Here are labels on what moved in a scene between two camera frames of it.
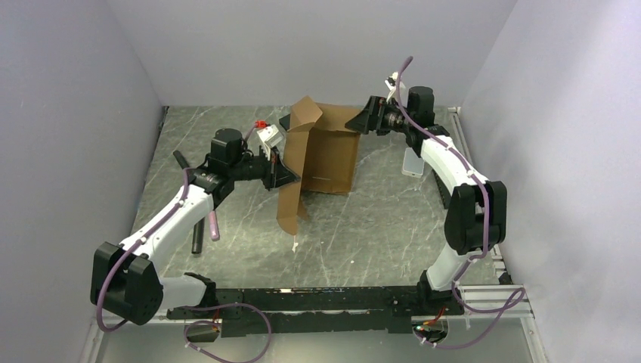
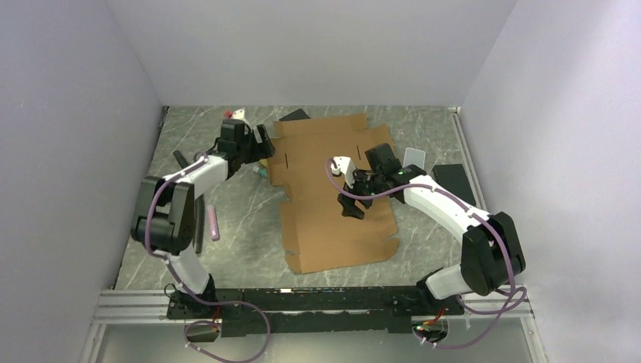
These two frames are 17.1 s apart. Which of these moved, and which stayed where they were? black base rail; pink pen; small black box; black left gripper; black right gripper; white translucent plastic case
Moved: small black box; black right gripper; black left gripper
Stayed: pink pen; white translucent plastic case; black base rail
